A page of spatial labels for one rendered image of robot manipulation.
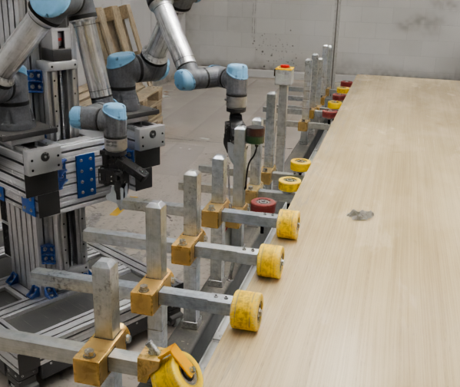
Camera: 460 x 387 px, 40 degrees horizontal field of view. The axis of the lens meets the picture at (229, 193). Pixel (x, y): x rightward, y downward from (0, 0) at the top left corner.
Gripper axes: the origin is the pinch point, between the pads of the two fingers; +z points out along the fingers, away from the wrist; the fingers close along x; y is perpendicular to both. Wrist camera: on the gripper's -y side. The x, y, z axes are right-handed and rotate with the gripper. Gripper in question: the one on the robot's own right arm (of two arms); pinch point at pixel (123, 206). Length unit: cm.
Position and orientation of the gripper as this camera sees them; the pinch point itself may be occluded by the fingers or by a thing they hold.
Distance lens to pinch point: 222.3
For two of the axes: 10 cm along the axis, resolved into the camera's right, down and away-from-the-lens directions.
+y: -9.6, -1.2, 2.4
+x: -2.6, 3.1, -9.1
